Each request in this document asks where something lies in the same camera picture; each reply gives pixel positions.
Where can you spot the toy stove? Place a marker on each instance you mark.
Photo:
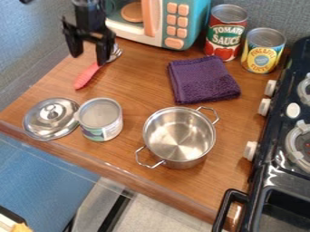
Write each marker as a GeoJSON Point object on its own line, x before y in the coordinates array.
{"type": "Point", "coordinates": [281, 142]}

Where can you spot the red tomato sauce can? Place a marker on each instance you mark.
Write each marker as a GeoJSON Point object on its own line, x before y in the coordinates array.
{"type": "Point", "coordinates": [224, 32]}

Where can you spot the purple cloth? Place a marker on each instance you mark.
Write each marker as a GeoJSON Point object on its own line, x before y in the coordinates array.
{"type": "Point", "coordinates": [201, 79]}

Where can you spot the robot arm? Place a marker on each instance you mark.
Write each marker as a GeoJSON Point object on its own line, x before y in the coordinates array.
{"type": "Point", "coordinates": [88, 6]}

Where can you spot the short green can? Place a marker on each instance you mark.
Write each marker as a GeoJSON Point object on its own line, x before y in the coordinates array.
{"type": "Point", "coordinates": [101, 119]}

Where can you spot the silver pot lid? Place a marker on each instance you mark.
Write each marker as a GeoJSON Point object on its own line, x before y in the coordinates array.
{"type": "Point", "coordinates": [51, 118]}

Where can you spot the silver pot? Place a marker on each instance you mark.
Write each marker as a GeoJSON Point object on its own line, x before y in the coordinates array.
{"type": "Point", "coordinates": [179, 137]}

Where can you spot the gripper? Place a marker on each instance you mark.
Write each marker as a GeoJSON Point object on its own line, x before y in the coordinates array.
{"type": "Point", "coordinates": [90, 24]}

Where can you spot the yellow pineapple can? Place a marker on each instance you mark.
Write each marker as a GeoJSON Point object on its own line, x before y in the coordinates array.
{"type": "Point", "coordinates": [262, 50]}

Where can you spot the toy microwave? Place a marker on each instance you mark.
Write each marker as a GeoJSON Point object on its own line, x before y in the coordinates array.
{"type": "Point", "coordinates": [158, 21]}

